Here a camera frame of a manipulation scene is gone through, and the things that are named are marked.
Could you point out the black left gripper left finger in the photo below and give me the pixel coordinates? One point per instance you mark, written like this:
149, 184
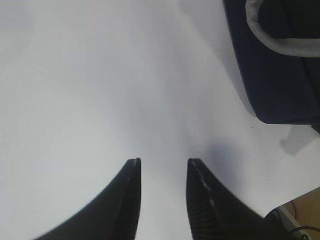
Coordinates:
112, 215

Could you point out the navy and white lunch bag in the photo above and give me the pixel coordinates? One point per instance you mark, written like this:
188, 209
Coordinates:
277, 47

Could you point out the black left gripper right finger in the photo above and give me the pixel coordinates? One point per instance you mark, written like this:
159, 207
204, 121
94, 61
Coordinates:
214, 213

